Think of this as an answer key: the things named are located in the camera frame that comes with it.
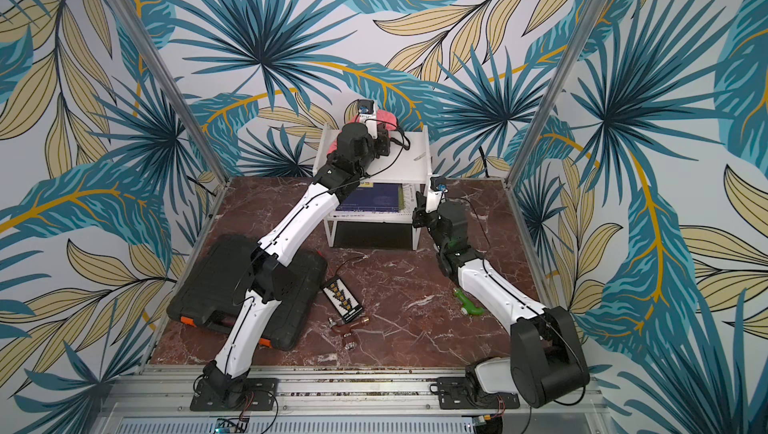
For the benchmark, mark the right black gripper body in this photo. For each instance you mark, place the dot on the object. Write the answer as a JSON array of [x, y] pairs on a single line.
[[421, 217]]

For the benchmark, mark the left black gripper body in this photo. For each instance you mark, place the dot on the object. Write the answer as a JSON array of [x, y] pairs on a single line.
[[382, 144]]

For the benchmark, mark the pink fluffy cloth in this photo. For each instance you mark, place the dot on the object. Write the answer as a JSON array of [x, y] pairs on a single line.
[[384, 119]]

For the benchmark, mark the white two-tier bookshelf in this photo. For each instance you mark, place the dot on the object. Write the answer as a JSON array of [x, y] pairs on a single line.
[[409, 163]]

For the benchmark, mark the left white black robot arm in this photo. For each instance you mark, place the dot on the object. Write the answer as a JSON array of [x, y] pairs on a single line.
[[358, 144]]

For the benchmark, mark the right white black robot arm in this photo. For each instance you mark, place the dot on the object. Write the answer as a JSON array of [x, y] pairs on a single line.
[[546, 360]]

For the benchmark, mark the dark blue book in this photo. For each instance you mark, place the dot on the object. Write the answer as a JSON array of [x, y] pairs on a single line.
[[373, 197]]

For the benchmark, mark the black screwdriver bit holder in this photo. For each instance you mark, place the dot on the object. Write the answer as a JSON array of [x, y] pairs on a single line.
[[342, 299]]

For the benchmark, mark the red-brown small tool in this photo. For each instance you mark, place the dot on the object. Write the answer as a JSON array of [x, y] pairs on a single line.
[[346, 330]]

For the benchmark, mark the black plastic tool case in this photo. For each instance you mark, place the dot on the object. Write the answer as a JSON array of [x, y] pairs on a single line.
[[212, 295]]

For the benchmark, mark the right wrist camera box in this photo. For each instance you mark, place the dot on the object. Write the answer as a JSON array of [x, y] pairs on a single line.
[[435, 193]]

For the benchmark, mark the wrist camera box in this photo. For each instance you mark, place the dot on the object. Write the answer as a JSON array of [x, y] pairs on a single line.
[[367, 115], [435, 193]]

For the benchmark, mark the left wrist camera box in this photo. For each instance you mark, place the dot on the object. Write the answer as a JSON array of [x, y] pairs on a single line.
[[367, 115]]

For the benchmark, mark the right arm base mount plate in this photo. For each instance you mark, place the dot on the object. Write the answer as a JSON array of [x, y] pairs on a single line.
[[462, 393]]

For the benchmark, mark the aluminium front rail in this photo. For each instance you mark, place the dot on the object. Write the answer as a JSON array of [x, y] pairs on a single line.
[[366, 400]]

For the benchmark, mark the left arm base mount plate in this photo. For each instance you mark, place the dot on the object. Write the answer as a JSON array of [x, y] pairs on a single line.
[[250, 394]]

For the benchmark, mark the right aluminium corner post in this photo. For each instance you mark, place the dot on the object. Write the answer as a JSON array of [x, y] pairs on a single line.
[[573, 50]]

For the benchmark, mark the aluminium corner post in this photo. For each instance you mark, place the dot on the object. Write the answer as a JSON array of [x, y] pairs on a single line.
[[573, 50], [162, 75]]

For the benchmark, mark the left aluminium corner post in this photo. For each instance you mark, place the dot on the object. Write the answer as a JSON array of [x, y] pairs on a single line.
[[162, 75]]

